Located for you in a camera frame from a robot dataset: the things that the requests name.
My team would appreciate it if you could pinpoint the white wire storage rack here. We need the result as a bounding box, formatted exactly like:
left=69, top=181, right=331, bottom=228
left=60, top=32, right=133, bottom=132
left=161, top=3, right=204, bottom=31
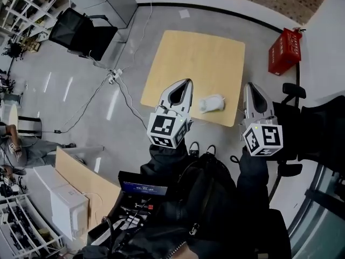
left=0, top=192, right=66, bottom=259

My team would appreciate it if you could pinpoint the white wall cable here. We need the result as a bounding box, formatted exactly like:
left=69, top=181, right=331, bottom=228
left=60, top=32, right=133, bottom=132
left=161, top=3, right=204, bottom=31
left=118, top=0, right=153, bottom=70

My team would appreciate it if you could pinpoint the white open shelf unit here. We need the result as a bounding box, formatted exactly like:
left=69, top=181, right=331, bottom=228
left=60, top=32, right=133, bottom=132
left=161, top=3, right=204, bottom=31
left=0, top=0, right=71, bottom=39

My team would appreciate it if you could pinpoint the person's left shoe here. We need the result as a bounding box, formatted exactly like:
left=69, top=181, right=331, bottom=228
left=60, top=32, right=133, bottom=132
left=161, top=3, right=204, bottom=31
left=188, top=141, right=201, bottom=156

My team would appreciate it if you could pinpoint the black stool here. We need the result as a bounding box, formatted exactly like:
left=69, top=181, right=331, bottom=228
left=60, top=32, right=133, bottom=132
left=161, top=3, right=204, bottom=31
left=17, top=115, right=43, bottom=139

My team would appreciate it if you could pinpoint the black floor cable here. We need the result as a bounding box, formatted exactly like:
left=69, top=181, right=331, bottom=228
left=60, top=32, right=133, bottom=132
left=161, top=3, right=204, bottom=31
left=40, top=76, right=112, bottom=134

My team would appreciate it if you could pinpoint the white round table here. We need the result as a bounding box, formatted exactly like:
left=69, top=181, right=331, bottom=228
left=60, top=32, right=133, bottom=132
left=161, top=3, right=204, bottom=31
left=0, top=103, right=19, bottom=130

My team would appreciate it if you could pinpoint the white microwave oven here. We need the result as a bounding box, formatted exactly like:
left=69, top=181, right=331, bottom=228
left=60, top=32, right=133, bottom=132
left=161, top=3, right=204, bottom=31
left=49, top=183, right=90, bottom=242

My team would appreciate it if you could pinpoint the white power strip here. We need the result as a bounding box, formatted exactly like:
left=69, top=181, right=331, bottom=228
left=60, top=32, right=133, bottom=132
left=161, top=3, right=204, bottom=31
left=107, top=67, right=124, bottom=85

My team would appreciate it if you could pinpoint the white microwave cable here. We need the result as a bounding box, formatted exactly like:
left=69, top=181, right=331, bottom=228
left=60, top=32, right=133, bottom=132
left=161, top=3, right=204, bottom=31
left=82, top=192, right=105, bottom=227

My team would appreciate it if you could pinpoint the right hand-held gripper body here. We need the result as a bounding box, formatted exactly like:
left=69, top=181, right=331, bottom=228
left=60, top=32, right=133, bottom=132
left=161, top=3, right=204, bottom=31
left=239, top=111, right=284, bottom=158

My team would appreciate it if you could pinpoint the black mesh office chair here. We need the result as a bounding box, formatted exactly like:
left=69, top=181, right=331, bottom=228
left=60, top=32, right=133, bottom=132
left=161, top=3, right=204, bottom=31
left=48, top=8, right=119, bottom=62

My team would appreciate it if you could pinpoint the person's left forearm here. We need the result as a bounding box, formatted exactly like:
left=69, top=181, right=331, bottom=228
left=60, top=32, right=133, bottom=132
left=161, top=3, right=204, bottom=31
left=140, top=140, right=190, bottom=178

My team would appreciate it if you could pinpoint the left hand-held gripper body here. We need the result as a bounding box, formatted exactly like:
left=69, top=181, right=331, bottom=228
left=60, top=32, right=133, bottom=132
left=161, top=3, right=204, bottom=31
left=146, top=104, right=194, bottom=149

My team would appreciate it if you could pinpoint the square wooden table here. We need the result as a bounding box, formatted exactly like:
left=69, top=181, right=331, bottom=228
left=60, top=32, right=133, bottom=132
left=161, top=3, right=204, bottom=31
left=140, top=30, right=246, bottom=128

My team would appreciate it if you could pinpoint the person's black jacket torso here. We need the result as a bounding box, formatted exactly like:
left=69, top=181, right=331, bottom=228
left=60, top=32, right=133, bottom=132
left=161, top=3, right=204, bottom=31
left=80, top=152, right=292, bottom=259

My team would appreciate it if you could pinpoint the black device with screen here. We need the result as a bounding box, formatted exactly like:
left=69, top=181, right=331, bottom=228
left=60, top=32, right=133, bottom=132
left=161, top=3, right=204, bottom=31
left=118, top=171, right=169, bottom=227

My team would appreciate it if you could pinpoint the black padded office chair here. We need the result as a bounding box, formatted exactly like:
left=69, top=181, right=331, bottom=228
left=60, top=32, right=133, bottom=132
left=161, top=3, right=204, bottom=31
left=274, top=82, right=345, bottom=178

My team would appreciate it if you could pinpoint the long wooden desk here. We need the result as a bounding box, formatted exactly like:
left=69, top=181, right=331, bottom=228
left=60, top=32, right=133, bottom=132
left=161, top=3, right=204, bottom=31
left=54, top=146, right=122, bottom=232

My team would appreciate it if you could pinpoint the person's right forearm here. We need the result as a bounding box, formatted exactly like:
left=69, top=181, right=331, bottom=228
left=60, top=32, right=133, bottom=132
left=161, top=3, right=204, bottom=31
left=236, top=146, right=271, bottom=200

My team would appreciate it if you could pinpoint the white cloth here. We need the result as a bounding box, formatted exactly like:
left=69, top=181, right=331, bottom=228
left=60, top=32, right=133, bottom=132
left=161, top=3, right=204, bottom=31
left=198, top=93, right=226, bottom=114

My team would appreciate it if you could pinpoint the white flat box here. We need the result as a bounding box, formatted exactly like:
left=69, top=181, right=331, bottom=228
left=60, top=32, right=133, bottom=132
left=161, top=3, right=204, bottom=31
left=33, top=164, right=71, bottom=192

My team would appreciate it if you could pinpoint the red box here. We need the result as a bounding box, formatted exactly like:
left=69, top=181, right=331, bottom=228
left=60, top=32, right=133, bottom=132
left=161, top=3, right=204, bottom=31
left=267, top=27, right=303, bottom=77

